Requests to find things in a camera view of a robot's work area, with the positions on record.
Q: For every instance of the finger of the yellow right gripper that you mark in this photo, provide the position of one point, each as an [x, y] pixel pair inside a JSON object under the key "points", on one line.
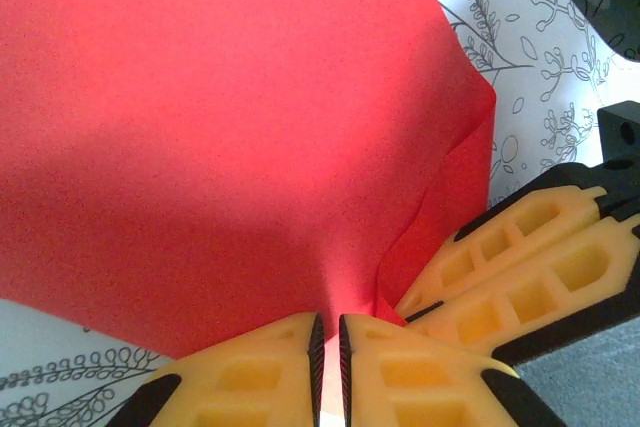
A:
{"points": [[540, 292], [500, 232]]}

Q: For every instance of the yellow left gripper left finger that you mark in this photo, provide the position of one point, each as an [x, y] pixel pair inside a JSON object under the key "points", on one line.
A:
{"points": [[250, 377]]}

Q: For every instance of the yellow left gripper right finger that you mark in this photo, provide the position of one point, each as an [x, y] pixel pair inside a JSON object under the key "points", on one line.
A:
{"points": [[415, 377]]}

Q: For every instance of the red paper sheet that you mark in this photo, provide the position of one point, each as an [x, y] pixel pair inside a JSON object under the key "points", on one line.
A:
{"points": [[200, 122]]}

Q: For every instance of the floral patterned table cover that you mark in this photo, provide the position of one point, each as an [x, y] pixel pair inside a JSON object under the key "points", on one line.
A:
{"points": [[525, 97]]}

